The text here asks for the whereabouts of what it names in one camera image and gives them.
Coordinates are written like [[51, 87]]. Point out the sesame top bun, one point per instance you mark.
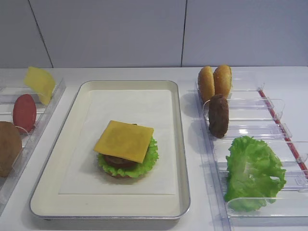
[[206, 83]]

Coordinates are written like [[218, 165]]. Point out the sesame bun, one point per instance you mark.
[[206, 83], [222, 80]]

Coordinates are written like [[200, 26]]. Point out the orange cheese slice on burger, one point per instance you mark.
[[124, 140]]

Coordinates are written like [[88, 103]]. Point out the green lettuce leaf on burger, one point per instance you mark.
[[136, 171]]

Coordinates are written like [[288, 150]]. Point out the brown meat patty on burger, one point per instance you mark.
[[116, 163]]

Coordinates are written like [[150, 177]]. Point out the brown meat patty in rack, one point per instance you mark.
[[218, 116]]

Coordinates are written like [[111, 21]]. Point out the yellow cheese slice in rack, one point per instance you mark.
[[41, 82]]

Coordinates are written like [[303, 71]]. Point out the large green lettuce leaf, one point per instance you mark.
[[255, 175]]

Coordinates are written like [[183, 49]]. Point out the red tomato slice in rack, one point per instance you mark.
[[24, 113]]

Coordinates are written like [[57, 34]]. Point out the cream metal baking tray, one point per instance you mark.
[[48, 202]]

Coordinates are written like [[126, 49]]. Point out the white parchment paper sheet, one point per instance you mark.
[[149, 108]]

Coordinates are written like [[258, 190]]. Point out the clear acrylic right rack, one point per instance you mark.
[[253, 114]]

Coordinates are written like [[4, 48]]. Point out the clear acrylic rack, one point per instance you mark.
[[8, 96], [253, 114]]

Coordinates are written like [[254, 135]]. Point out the clear acrylic left rack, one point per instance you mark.
[[8, 96]]

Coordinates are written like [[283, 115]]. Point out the brown bun half left rack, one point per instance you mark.
[[10, 146]]

